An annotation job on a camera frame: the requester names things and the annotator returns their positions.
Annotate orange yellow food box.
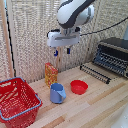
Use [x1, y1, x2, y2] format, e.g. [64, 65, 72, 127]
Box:
[44, 62, 59, 88]

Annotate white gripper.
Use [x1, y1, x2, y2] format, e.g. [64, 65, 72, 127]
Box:
[46, 28, 81, 57]

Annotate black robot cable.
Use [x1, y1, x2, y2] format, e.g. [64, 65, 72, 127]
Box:
[79, 17, 128, 37]

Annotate blue pitcher mug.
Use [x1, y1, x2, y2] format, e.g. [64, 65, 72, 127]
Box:
[49, 82, 67, 104]

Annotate wooden frame post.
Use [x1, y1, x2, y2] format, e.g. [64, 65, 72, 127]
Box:
[0, 0, 15, 80]

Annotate red bowl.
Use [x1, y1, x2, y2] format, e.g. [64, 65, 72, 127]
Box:
[69, 79, 89, 96]

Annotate red shopping basket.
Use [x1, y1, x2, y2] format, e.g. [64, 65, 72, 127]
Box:
[0, 76, 43, 128]

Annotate black toaster oven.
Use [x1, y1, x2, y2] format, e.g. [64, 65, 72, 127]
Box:
[92, 37, 128, 80]

